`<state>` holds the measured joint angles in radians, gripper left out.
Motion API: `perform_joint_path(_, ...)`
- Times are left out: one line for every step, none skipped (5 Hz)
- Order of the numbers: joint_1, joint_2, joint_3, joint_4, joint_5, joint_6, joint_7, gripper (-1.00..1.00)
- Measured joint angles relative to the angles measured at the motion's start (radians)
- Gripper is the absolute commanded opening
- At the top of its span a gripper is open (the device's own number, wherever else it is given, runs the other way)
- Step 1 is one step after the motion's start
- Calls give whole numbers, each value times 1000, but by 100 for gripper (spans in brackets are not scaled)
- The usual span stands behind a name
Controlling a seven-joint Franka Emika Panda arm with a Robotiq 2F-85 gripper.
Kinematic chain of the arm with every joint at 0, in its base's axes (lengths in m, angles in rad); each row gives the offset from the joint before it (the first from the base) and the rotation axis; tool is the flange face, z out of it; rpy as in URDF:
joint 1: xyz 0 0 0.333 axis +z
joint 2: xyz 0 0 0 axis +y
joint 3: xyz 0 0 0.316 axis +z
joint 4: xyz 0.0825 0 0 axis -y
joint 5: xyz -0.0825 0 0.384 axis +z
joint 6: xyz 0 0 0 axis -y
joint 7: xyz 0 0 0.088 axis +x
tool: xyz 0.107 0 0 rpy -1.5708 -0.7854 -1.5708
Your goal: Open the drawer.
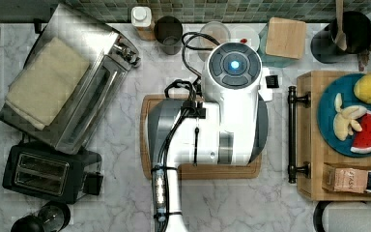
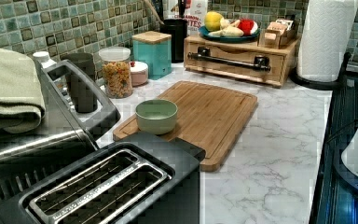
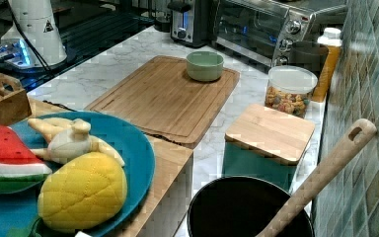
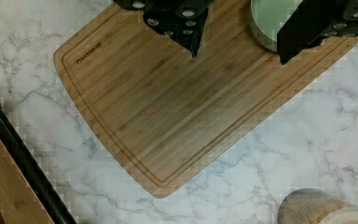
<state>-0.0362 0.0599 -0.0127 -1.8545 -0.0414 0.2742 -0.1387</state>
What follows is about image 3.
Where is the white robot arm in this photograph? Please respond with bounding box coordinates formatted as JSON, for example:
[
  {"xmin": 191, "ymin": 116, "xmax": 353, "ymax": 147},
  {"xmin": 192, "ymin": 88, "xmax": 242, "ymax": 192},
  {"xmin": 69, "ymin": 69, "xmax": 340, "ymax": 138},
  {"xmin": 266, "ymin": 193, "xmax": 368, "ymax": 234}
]
[{"xmin": 1, "ymin": 0, "xmax": 67, "ymax": 70}]

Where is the bamboo cutting board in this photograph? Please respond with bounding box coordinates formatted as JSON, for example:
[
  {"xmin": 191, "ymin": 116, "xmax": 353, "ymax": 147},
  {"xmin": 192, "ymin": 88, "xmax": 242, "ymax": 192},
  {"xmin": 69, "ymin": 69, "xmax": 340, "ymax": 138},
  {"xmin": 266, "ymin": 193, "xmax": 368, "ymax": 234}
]
[{"xmin": 87, "ymin": 55, "xmax": 240, "ymax": 148}]

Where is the green ceramic bowl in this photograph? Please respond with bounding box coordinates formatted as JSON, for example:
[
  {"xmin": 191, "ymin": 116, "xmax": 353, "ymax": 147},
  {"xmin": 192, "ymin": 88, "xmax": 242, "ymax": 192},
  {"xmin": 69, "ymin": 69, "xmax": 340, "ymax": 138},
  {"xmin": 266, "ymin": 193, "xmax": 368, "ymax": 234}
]
[{"xmin": 187, "ymin": 51, "xmax": 224, "ymax": 82}]

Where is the teal canister bamboo lid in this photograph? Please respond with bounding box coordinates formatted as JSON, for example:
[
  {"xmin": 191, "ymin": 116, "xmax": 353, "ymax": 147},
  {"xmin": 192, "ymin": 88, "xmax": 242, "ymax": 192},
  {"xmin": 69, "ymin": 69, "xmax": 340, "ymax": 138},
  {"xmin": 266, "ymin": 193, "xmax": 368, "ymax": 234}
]
[{"xmin": 222, "ymin": 104, "xmax": 315, "ymax": 192}]

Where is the black slot toaster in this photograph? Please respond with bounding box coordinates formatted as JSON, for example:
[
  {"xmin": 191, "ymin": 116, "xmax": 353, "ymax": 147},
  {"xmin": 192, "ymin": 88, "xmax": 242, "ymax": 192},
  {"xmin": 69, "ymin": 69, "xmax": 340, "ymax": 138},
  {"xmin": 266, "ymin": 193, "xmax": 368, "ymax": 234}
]
[{"xmin": 167, "ymin": 0, "xmax": 212, "ymax": 48}]

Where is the black utensil pot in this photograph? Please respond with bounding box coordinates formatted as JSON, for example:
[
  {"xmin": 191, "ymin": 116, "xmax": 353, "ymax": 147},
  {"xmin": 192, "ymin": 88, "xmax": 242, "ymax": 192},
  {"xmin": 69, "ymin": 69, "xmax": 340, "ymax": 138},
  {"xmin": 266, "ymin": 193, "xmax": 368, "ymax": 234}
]
[{"xmin": 187, "ymin": 176, "xmax": 316, "ymax": 237}]

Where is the clear cereal jar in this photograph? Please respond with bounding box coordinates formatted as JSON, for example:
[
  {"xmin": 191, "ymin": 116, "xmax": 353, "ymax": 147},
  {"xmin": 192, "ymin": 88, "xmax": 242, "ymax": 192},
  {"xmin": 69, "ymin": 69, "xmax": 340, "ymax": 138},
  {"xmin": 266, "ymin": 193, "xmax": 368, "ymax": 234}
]
[{"xmin": 265, "ymin": 65, "xmax": 318, "ymax": 119}]

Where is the stainless toaster oven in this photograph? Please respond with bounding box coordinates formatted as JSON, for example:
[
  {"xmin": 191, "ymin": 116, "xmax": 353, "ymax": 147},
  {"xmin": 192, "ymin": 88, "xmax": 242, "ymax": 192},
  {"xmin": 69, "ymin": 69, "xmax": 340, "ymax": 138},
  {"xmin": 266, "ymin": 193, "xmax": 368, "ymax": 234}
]
[{"xmin": 214, "ymin": 0, "xmax": 347, "ymax": 66}]

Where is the plush yellow lemon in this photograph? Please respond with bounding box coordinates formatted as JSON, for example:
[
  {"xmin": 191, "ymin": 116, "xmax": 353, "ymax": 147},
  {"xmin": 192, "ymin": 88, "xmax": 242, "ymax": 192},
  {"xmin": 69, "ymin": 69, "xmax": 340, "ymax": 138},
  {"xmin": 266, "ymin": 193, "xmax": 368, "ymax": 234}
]
[{"xmin": 38, "ymin": 152, "xmax": 127, "ymax": 233}]

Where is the plush peeled banana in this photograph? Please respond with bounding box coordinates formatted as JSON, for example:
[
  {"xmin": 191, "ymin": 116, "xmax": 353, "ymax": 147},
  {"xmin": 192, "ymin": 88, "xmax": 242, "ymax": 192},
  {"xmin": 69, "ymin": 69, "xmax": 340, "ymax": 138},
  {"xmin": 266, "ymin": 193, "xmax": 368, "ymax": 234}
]
[{"xmin": 28, "ymin": 118, "xmax": 125, "ymax": 167}]

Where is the orange juice bottle white cap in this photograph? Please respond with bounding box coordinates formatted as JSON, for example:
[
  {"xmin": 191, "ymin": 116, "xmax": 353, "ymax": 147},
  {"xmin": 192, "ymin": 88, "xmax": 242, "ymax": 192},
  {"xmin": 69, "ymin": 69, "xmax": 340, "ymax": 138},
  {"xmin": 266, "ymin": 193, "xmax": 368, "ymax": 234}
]
[{"xmin": 312, "ymin": 28, "xmax": 342, "ymax": 103}]

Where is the wooden spoon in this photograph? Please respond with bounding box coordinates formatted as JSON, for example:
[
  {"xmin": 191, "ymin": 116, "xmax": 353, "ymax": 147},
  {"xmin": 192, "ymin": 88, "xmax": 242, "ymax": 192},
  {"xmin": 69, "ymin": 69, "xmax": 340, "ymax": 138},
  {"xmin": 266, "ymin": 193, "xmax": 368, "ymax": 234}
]
[{"xmin": 255, "ymin": 118, "xmax": 377, "ymax": 237}]

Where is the wooden tea box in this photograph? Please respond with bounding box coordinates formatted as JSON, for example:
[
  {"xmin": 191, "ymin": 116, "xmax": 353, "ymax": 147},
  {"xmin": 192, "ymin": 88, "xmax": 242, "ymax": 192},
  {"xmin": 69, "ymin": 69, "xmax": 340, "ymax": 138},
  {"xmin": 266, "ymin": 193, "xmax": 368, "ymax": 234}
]
[{"xmin": 0, "ymin": 73, "xmax": 32, "ymax": 125}]

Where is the plush watermelon slice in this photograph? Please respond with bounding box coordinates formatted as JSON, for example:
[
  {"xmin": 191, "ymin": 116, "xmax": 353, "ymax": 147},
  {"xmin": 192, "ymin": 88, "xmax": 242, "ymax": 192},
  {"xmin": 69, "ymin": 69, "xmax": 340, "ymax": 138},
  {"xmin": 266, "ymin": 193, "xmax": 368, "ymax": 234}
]
[{"xmin": 0, "ymin": 125, "xmax": 52, "ymax": 194}]

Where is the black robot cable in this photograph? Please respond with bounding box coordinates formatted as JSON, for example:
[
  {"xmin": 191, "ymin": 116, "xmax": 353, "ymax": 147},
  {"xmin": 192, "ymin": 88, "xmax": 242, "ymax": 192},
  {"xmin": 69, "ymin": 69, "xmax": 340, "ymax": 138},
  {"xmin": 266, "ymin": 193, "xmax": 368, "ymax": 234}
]
[{"xmin": 7, "ymin": 3, "xmax": 52, "ymax": 72}]

